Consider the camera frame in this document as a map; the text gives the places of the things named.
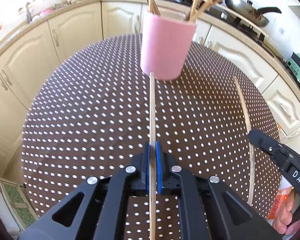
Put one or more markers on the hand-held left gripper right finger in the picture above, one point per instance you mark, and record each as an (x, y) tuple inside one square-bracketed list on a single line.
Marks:
[(158, 165)]

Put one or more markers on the steel kitchen sink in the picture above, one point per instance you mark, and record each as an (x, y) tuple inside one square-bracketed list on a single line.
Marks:
[(57, 6)]

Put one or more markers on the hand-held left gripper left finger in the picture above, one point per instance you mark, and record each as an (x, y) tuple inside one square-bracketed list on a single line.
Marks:
[(147, 165)]

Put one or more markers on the steel sink faucet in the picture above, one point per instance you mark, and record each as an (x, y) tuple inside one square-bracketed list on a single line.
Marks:
[(28, 13)]

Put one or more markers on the pink cylindrical utensil cup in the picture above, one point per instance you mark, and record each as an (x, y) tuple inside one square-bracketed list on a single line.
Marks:
[(165, 47)]

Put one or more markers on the orange white patterned cloth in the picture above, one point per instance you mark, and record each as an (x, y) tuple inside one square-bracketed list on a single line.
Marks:
[(277, 202)]

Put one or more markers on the green patterned floor mat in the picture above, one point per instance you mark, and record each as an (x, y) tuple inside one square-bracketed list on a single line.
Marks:
[(17, 200)]

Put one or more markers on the cream lower kitchen cabinets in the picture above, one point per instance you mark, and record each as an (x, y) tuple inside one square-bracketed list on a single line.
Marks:
[(22, 75)]

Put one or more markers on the beige kitchen countertop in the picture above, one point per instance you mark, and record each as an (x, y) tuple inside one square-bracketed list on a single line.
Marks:
[(77, 3)]

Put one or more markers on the pink plastic object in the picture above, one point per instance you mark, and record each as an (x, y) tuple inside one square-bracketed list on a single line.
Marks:
[(46, 12)]

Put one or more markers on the light wooden chopstick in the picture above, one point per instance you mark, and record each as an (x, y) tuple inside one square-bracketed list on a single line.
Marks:
[(152, 117), (243, 105)]

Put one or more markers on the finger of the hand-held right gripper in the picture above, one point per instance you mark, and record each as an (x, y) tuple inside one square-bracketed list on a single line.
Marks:
[(267, 145)]

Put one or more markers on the person's right hand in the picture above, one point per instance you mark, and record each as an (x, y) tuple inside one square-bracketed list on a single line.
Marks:
[(287, 217)]

